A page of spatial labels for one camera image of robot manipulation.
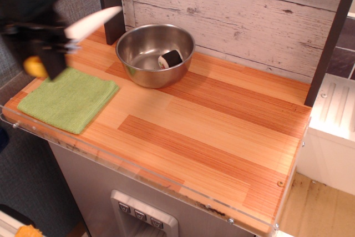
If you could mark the stainless steel bowl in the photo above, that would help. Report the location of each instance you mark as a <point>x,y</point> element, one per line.
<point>139,49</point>

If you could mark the dark left shelf post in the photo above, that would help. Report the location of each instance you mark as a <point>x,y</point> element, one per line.
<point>109,6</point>

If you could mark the yellow handled toy knife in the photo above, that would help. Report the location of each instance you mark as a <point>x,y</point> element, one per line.
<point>74,34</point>

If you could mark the silver toy fridge cabinet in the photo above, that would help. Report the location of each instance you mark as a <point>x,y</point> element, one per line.
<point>91,184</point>

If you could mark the toy sushi roll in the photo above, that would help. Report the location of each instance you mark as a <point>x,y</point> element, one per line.
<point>170,59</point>

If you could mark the dark shelf post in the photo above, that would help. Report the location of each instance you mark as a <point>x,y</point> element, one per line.
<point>109,6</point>
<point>330,44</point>

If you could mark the silver dispenser button panel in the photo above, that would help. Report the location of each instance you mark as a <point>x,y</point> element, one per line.
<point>136,218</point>

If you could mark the white toy sink unit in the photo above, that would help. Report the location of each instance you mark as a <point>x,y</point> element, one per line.
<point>327,153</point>

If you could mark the orange yellow object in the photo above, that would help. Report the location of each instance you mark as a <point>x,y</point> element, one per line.
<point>28,231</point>

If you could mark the dark right shelf post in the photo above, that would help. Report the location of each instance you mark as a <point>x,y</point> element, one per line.
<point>330,44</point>

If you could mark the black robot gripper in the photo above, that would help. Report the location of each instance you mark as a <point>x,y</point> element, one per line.
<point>36,20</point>

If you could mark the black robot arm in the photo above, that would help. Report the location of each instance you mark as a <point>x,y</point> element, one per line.
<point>23,50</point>

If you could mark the clear acrylic edge guard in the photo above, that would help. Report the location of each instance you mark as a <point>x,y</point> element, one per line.
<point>178,151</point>

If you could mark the green folded towel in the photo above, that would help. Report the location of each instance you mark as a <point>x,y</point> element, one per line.
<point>70,101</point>

